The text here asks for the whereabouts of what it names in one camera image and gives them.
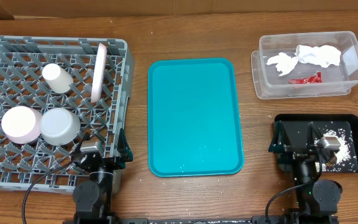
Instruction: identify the white round plate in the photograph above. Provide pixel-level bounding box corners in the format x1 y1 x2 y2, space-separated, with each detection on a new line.
91 44 107 103

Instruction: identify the pile of white rice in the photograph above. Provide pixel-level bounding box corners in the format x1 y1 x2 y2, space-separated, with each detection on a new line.
319 128 358 172

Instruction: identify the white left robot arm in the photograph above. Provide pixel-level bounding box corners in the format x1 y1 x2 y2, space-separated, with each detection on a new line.
72 128 133 223

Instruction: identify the black plastic tray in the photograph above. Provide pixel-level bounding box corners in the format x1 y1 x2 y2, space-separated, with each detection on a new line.
273 114 358 172

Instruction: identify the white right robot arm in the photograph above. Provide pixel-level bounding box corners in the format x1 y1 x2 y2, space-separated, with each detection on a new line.
265 121 342 223

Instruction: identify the white napkin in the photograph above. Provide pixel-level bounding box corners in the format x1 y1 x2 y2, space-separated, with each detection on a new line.
266 45 341 77

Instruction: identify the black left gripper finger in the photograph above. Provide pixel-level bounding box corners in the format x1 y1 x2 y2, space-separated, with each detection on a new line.
73 133 90 157
117 128 132 157

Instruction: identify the red snack wrapper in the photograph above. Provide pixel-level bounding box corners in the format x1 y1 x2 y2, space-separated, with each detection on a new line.
288 72 323 85

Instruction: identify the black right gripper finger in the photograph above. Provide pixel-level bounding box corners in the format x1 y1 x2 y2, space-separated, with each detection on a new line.
270 121 285 148
307 122 323 146

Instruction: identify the grey plastic dish rack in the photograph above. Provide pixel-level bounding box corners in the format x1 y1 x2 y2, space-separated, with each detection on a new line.
0 35 135 194

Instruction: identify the grey bowl with rice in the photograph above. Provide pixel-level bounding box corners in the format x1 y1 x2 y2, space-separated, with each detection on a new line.
40 108 80 146

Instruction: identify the pink small bowl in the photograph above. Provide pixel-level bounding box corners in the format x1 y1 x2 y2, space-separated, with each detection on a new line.
1 106 42 144

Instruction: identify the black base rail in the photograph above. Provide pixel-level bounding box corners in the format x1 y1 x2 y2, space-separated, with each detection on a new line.
63 215 291 224

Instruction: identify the teal plastic tray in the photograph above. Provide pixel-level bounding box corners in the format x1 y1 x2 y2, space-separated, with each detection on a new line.
147 58 244 177

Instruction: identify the pale green cup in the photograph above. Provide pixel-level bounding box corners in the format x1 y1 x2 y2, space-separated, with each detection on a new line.
42 63 73 93

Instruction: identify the brown food piece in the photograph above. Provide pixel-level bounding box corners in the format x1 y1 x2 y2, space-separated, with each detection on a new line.
326 156 337 166

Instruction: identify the clear plastic bin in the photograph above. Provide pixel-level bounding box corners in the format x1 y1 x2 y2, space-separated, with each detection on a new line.
251 31 358 100

